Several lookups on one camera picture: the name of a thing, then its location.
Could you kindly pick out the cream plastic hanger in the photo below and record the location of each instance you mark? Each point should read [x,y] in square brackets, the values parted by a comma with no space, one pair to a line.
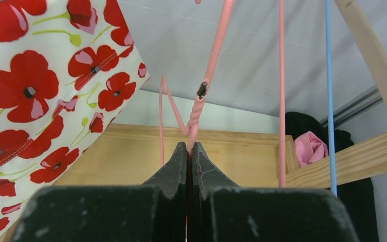
[368,43]

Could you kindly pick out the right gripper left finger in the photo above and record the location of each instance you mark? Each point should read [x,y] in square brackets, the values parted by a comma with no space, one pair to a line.
[168,208]

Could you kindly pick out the pink wire hanger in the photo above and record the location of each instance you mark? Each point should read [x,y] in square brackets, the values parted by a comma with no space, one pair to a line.
[282,134]
[191,129]

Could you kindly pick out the wooden clothes rack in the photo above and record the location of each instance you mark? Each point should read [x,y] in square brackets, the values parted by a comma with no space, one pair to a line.
[102,197]

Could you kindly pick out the red poppy print garment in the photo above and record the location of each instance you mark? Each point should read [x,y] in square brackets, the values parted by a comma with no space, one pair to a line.
[67,69]

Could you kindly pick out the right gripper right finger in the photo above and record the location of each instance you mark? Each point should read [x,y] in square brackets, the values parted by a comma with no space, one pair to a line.
[206,177]

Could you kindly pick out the black garment with flower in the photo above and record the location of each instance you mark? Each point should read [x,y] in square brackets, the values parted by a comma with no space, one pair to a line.
[353,172]

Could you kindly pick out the blue wire hanger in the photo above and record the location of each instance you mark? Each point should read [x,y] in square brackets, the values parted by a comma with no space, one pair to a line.
[331,136]

